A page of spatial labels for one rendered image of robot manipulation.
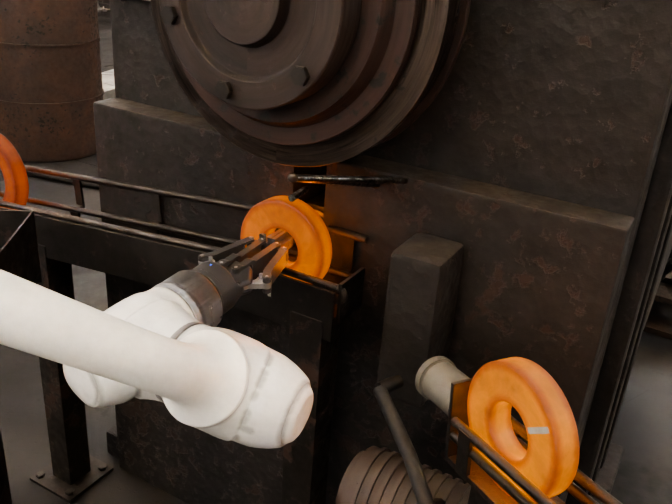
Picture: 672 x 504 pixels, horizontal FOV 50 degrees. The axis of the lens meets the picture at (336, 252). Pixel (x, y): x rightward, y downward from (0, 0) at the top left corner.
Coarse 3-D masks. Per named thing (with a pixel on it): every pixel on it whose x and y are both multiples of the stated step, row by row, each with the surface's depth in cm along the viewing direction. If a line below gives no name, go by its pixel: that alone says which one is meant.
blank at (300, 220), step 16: (256, 208) 112; (272, 208) 110; (288, 208) 108; (304, 208) 109; (256, 224) 113; (272, 224) 111; (288, 224) 109; (304, 224) 108; (320, 224) 109; (304, 240) 109; (320, 240) 108; (304, 256) 110; (320, 256) 108; (304, 272) 111; (320, 272) 110
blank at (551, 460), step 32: (480, 384) 83; (512, 384) 77; (544, 384) 75; (480, 416) 84; (544, 416) 73; (512, 448) 82; (544, 448) 74; (576, 448) 73; (512, 480) 80; (544, 480) 74
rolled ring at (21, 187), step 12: (0, 144) 140; (0, 156) 140; (12, 156) 140; (12, 168) 140; (24, 168) 142; (12, 180) 140; (24, 180) 142; (12, 192) 142; (24, 192) 143; (24, 204) 145
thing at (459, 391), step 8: (456, 384) 85; (464, 384) 85; (456, 392) 85; (464, 392) 86; (456, 400) 85; (464, 400) 86; (456, 408) 86; (464, 408) 86; (448, 416) 86; (456, 416) 86; (464, 416) 87; (448, 424) 87; (448, 432) 87; (448, 440) 87; (448, 448) 87; (456, 448) 88; (448, 456) 88
